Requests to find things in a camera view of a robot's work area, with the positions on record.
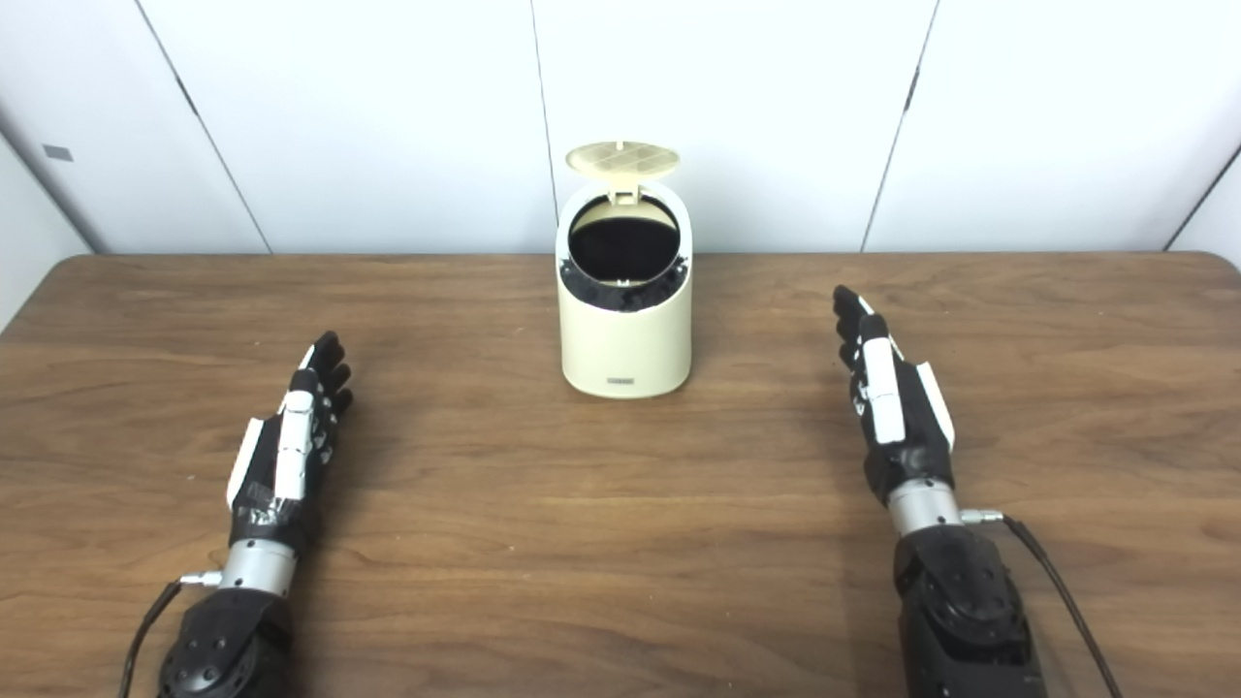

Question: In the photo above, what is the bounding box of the cream round bin lid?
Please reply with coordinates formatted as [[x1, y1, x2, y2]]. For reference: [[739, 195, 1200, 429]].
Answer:
[[565, 142, 681, 206]]

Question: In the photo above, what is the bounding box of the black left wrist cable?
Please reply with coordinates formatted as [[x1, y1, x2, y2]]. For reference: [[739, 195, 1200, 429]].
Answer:
[[118, 570, 224, 698]]

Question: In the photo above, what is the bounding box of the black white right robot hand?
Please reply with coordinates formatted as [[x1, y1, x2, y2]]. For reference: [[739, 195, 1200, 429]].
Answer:
[[833, 284, 956, 507]]

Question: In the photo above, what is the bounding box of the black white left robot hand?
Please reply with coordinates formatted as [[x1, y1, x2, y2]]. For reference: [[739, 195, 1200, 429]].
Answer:
[[226, 331, 354, 554]]

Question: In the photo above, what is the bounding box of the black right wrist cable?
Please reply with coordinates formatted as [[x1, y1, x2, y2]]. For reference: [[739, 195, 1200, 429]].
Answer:
[[960, 509, 1126, 698]]

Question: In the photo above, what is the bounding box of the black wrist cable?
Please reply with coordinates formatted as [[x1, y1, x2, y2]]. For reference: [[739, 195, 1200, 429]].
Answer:
[[960, 509, 1126, 698], [118, 570, 224, 698]]

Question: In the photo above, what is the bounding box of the cream-colored bin body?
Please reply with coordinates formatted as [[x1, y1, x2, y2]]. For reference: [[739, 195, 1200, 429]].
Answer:
[[556, 179, 694, 399]]

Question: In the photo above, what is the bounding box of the black bin liner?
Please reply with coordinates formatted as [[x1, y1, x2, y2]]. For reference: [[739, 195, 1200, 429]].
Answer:
[[560, 199, 691, 313]]

